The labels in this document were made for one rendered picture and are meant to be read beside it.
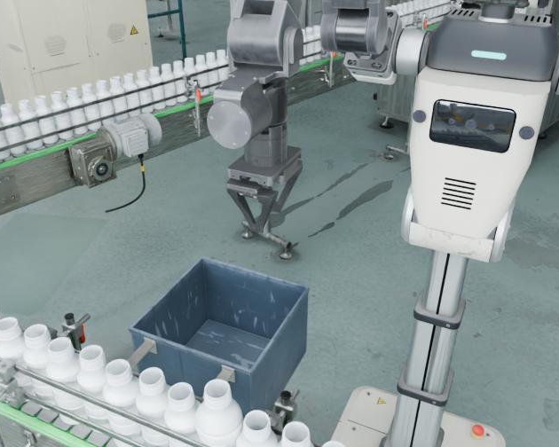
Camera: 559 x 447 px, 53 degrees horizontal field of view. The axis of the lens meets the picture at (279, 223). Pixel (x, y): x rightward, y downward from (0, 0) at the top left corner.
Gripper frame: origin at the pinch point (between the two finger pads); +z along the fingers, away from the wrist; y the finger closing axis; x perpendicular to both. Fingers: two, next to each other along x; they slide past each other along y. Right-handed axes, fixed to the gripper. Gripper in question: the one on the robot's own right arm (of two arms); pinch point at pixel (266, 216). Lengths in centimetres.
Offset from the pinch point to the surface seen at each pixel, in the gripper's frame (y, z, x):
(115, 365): 14.2, 24.8, -19.9
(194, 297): -37, 54, -39
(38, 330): 12.9, 24.9, -37.3
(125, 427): 17.5, 34.0, -17.0
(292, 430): 13.5, 25.3, 10.3
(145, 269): -134, 139, -138
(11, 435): 20, 48, -44
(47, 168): -69, 47, -120
